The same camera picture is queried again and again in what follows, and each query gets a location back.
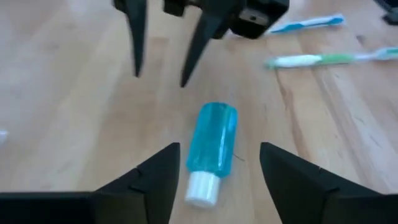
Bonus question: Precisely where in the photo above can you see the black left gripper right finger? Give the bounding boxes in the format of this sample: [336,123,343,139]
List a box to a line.
[260,142,398,224]

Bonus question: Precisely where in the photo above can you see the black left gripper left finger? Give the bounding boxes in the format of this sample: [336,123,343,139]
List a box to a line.
[0,142,181,224]

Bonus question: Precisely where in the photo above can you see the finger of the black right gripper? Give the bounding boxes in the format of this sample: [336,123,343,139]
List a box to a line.
[125,0,147,78]
[180,12,231,88]

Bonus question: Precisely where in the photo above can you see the green toothbrush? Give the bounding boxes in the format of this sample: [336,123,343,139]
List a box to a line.
[264,46,398,70]

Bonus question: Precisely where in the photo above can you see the blue toothbrush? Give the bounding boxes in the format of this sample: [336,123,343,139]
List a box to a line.
[266,12,346,35]

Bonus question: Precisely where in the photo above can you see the blue mouthwash bottle white cap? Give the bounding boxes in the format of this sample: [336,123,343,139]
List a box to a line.
[184,101,239,208]

